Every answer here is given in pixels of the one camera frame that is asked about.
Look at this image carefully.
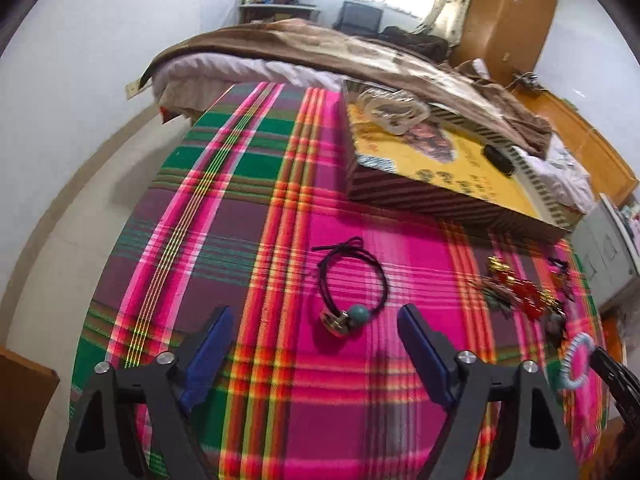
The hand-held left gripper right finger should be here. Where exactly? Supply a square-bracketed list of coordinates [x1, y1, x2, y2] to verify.
[396, 303, 583, 480]

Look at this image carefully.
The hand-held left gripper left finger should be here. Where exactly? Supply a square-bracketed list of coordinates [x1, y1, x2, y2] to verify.
[57, 305, 236, 480]

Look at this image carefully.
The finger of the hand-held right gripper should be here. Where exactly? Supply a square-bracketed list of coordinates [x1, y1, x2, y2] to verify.
[592, 345, 640, 431]

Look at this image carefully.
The light blue spiral hair tie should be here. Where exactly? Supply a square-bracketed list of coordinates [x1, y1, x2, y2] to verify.
[559, 334, 597, 390]

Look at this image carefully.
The black hair tie teal bead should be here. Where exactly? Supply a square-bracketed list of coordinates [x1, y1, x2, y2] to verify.
[311, 236, 390, 336]

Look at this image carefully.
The dark bead necklace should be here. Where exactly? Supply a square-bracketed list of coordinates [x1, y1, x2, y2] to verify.
[475, 280, 566, 348]

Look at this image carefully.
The yellow box with striped sides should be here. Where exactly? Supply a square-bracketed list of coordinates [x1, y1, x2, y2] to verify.
[342, 79, 576, 241]

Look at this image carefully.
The black hair clip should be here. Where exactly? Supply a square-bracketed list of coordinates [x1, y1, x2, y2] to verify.
[547, 256, 573, 286]

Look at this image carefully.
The grey nightstand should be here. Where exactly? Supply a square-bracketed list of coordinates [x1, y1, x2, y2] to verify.
[570, 195, 640, 311]

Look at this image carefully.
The pink green plaid cloth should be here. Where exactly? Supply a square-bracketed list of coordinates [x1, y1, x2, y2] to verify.
[70, 81, 608, 480]

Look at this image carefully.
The wooden board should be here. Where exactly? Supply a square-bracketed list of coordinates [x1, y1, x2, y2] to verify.
[0, 345, 61, 441]

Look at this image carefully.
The black wristband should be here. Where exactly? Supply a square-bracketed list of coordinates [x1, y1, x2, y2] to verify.
[481, 144, 515, 177]

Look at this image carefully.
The wooden headboard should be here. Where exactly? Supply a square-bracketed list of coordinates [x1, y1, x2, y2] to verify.
[510, 85, 640, 206]

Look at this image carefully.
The beige mattress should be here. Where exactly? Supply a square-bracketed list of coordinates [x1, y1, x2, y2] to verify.
[162, 82, 223, 118]

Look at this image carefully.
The clear plastic hair claw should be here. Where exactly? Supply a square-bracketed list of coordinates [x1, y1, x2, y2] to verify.
[356, 87, 431, 136]

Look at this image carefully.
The brown blanket bed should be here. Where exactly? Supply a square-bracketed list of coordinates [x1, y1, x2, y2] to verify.
[152, 55, 598, 221]

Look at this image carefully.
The dark cloth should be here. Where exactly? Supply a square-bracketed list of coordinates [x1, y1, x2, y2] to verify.
[380, 25, 451, 61]

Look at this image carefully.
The brown blanket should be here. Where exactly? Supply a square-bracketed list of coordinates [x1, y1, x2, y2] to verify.
[142, 17, 553, 158]

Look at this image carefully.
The black office chair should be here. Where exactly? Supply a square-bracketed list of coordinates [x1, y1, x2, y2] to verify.
[332, 1, 385, 35]

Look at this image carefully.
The wooden wardrobe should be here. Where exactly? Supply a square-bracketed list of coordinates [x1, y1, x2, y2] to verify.
[450, 0, 558, 86]

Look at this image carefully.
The white desk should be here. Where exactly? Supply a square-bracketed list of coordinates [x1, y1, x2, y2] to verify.
[237, 2, 321, 23]

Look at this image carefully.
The patterned curtain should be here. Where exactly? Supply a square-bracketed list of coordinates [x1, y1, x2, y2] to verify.
[420, 0, 481, 46]

